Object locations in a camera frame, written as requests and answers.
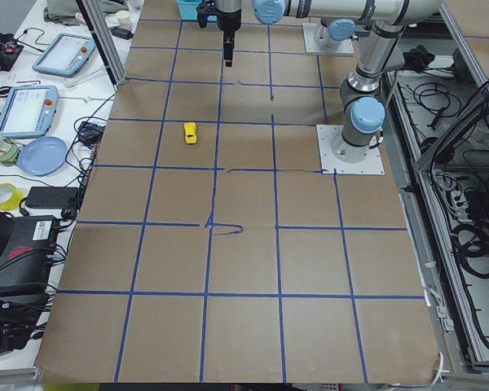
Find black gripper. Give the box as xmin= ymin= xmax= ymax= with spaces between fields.
xmin=196 ymin=0 xmax=241 ymax=66

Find yellow beetle toy car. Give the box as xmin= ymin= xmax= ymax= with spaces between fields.
xmin=183 ymin=121 xmax=197 ymax=145

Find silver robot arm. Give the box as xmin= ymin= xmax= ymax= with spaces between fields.
xmin=251 ymin=1 xmax=440 ymax=163
xmin=315 ymin=18 xmax=355 ymax=46

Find turquoise plastic storage bin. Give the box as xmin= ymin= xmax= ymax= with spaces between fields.
xmin=176 ymin=0 xmax=202 ymax=21

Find white paper cup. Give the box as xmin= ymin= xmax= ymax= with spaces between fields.
xmin=116 ymin=10 xmax=131 ymax=30

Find upper blue teach pendant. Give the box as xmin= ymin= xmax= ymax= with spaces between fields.
xmin=32 ymin=33 xmax=96 ymax=77

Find blue teach pendant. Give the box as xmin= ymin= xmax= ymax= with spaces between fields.
xmin=32 ymin=33 xmax=96 ymax=77
xmin=0 ymin=86 xmax=59 ymax=139

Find black cloth lump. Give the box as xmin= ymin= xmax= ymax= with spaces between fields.
xmin=403 ymin=45 xmax=435 ymax=72

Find brown paper table mat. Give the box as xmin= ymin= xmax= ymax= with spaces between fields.
xmin=36 ymin=1 xmax=438 ymax=384

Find lower blue teach pendant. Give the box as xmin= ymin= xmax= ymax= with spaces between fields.
xmin=0 ymin=86 xmax=59 ymax=139

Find blue plastic plate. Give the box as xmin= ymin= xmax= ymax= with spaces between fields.
xmin=17 ymin=136 xmax=68 ymax=176

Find black power adapter brick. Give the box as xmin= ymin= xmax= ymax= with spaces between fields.
xmin=24 ymin=187 xmax=78 ymax=209

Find yellow tape roll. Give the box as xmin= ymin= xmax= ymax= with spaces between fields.
xmin=0 ymin=183 xmax=24 ymax=212

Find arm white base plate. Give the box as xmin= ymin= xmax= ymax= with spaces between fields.
xmin=302 ymin=23 xmax=355 ymax=57
xmin=316 ymin=125 xmax=385 ymax=175

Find aluminium frame post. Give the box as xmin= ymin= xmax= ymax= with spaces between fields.
xmin=76 ymin=0 xmax=126 ymax=86

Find black coiled cable bundle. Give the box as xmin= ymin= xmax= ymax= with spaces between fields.
xmin=452 ymin=222 xmax=489 ymax=280

